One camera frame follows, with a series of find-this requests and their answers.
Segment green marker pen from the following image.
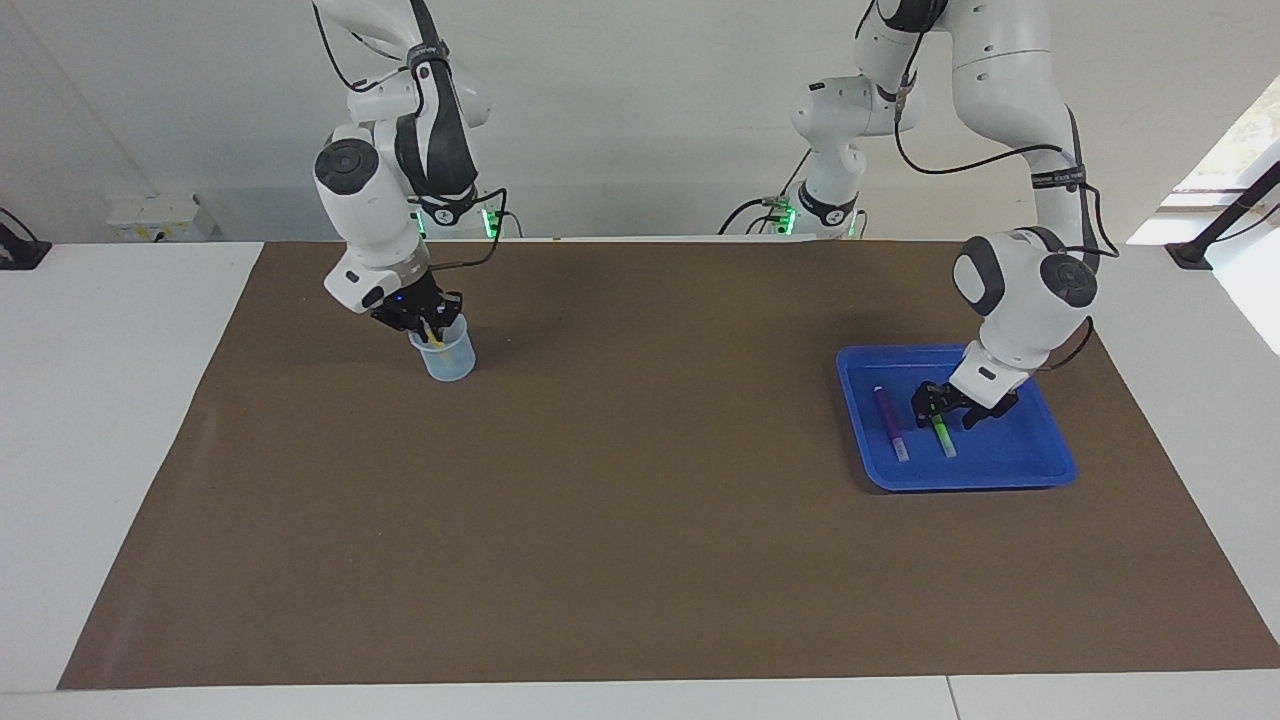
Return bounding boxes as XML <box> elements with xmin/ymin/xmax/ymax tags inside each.
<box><xmin>920</xmin><ymin>400</ymin><xmax>958</xmax><ymax>459</ymax></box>

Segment purple marker pen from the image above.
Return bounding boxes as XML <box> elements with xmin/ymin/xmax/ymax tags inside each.
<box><xmin>873</xmin><ymin>386</ymin><xmax>911</xmax><ymax>463</ymax></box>

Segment translucent plastic cup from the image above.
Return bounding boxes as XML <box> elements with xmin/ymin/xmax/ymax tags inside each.
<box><xmin>408</xmin><ymin>310</ymin><xmax>477</xmax><ymax>382</ymax></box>

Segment blue plastic tray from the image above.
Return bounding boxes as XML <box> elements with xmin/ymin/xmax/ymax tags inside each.
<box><xmin>836</xmin><ymin>344</ymin><xmax>1078</xmax><ymax>493</ymax></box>

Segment white power strip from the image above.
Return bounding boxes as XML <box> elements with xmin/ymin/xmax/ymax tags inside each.
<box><xmin>107</xmin><ymin>194</ymin><xmax>216</xmax><ymax>242</ymax></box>

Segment brown table mat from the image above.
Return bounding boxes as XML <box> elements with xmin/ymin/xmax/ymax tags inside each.
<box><xmin>58</xmin><ymin>238</ymin><xmax>1280</xmax><ymax>691</ymax></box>

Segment black stand with clamp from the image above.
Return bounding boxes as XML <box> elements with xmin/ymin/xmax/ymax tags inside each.
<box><xmin>1165</xmin><ymin>160</ymin><xmax>1280</xmax><ymax>271</ymax></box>

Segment sunlit window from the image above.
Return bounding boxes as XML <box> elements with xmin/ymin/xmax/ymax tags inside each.
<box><xmin>1128</xmin><ymin>75</ymin><xmax>1280</xmax><ymax>356</ymax></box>

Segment black table clamp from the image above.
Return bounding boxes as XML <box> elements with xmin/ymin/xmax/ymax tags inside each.
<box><xmin>0</xmin><ymin>207</ymin><xmax>51</xmax><ymax>271</ymax></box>

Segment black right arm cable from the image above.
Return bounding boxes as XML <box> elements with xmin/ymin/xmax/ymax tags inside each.
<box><xmin>310</xmin><ymin>0</ymin><xmax>511</xmax><ymax>271</ymax></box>

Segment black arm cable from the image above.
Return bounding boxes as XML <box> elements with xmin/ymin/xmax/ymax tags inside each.
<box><xmin>893</xmin><ymin>60</ymin><xmax>1121</xmax><ymax>373</ymax></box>
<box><xmin>310</xmin><ymin>0</ymin><xmax>511</xmax><ymax>271</ymax></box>

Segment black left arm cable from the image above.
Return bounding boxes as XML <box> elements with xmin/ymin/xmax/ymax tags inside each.
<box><xmin>893</xmin><ymin>60</ymin><xmax>1121</xmax><ymax>373</ymax></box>

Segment black base cable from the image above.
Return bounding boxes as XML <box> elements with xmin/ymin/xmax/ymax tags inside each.
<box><xmin>720</xmin><ymin>150</ymin><xmax>813</xmax><ymax>237</ymax></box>

